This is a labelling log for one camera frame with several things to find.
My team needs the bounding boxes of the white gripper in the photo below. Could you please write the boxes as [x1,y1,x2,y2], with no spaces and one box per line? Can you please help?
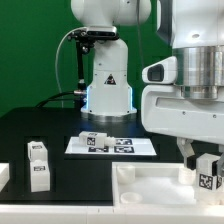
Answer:
[141,85,224,170]

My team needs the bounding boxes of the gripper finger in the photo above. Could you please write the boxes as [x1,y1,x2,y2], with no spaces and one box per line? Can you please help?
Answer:
[217,146,224,177]

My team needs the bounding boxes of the white square tabletop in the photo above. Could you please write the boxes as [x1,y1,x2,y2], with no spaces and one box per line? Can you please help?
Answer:
[112,162,224,206]

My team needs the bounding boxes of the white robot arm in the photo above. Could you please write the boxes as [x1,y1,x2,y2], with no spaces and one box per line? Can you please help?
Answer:
[71,0,224,176]

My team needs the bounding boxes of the white tag sheet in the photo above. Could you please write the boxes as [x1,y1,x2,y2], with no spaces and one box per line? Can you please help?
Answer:
[65,137,156,156]

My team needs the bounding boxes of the white left fence block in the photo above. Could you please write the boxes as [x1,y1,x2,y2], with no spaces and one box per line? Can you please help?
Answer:
[0,163,10,192]

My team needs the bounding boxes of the white front fence bar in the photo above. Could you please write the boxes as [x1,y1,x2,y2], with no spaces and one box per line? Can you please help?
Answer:
[0,205,224,224]

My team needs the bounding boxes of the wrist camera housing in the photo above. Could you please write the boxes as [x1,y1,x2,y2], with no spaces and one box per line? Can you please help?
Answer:
[142,56,177,85]

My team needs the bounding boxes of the black cables on table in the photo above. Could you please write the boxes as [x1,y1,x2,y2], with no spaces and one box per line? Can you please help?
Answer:
[35,91,84,109]

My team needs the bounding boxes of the black camera on stand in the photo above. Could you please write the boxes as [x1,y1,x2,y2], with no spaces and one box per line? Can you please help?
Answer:
[67,26,119,98]

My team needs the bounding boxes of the grey cable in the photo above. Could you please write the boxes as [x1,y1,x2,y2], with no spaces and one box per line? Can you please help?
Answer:
[54,28,83,108]

